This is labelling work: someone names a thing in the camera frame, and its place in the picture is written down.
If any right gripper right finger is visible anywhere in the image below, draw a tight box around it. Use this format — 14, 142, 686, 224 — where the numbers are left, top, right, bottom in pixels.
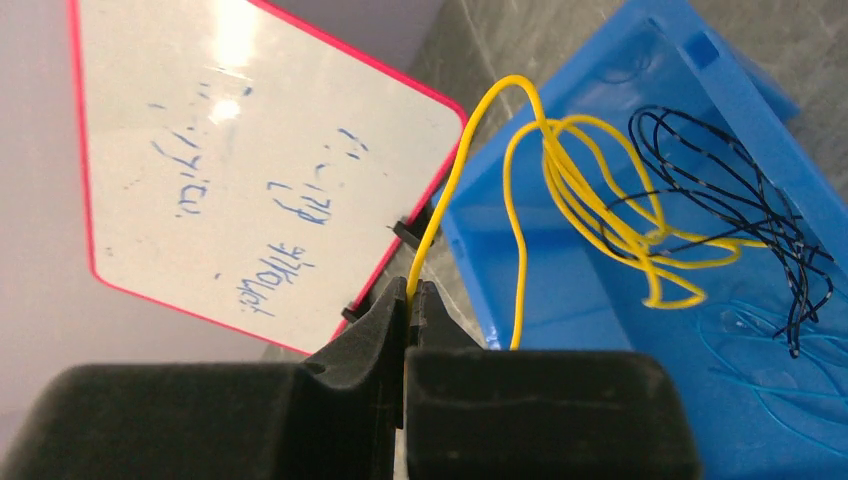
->
405, 282, 703, 479

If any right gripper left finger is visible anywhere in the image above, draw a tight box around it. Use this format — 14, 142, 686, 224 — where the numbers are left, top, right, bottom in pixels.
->
1, 277, 408, 479

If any yellow cable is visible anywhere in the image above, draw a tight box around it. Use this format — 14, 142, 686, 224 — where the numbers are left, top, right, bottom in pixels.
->
406, 74, 770, 351

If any red framed whiteboard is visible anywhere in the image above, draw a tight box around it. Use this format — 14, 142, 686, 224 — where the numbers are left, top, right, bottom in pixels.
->
68, 1, 466, 354

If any blue plastic bin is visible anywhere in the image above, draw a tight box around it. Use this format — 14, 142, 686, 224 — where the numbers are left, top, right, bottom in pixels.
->
442, 1, 847, 479

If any blue thin cable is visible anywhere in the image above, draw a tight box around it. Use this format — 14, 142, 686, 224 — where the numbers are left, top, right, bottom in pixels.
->
695, 298, 848, 458

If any black cable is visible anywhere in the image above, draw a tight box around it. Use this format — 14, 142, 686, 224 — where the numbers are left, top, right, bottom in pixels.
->
606, 105, 836, 359

